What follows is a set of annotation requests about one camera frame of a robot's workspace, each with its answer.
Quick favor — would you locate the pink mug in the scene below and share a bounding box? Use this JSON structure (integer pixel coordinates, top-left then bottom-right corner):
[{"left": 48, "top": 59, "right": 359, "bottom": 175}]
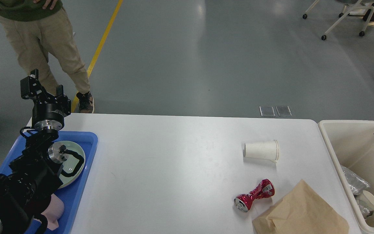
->
[{"left": 34, "top": 194, "right": 64, "bottom": 231}]

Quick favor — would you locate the mint green plate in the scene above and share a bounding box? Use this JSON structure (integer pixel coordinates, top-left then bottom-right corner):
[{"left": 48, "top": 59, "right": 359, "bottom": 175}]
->
[{"left": 54, "top": 141, "right": 86, "bottom": 189}]

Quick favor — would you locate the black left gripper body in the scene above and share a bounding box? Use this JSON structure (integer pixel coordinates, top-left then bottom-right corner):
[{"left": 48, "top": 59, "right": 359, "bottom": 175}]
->
[{"left": 31, "top": 103, "right": 64, "bottom": 130}]

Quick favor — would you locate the person in khaki trousers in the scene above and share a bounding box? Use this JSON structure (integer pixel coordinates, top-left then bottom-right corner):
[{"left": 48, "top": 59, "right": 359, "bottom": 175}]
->
[{"left": 0, "top": 0, "right": 94, "bottom": 113}]

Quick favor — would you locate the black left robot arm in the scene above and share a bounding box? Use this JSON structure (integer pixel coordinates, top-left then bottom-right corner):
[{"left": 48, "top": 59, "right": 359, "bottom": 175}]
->
[{"left": 0, "top": 69, "right": 84, "bottom": 234}]

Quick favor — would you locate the blue plastic tray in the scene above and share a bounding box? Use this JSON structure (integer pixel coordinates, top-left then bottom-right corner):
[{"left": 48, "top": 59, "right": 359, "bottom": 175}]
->
[{"left": 0, "top": 130, "right": 98, "bottom": 234}]

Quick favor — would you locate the clear floor marker plate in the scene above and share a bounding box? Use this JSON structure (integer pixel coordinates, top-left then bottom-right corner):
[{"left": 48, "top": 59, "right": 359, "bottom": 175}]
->
[{"left": 259, "top": 106, "right": 276, "bottom": 117}]

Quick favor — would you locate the aluminium foil tray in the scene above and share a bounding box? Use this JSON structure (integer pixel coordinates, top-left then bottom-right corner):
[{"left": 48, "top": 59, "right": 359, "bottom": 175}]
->
[{"left": 341, "top": 165, "right": 371, "bottom": 196}]

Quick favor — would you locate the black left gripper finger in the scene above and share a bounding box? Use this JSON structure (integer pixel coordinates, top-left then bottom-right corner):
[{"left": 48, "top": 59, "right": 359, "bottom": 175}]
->
[
  {"left": 20, "top": 69, "right": 56, "bottom": 104},
  {"left": 55, "top": 85, "right": 71, "bottom": 117}
]

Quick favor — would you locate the crushed red can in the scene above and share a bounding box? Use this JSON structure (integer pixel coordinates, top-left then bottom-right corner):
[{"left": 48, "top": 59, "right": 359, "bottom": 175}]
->
[{"left": 233, "top": 179, "right": 275, "bottom": 212}]

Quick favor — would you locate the beige plastic bin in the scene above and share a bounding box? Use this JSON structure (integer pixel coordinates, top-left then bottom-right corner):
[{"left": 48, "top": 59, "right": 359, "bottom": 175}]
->
[{"left": 318, "top": 120, "right": 374, "bottom": 234}]

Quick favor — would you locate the white paper cup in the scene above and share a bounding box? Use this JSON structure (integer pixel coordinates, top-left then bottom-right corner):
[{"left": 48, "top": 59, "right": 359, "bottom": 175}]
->
[{"left": 244, "top": 140, "right": 280, "bottom": 163}]

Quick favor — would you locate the brown paper bag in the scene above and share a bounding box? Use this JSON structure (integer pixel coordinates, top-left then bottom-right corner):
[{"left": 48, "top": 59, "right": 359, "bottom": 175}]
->
[{"left": 252, "top": 180, "right": 349, "bottom": 234}]

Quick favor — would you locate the paper cup in bin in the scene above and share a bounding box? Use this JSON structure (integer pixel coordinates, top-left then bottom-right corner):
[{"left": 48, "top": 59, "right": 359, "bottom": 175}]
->
[{"left": 355, "top": 190, "right": 374, "bottom": 211}]

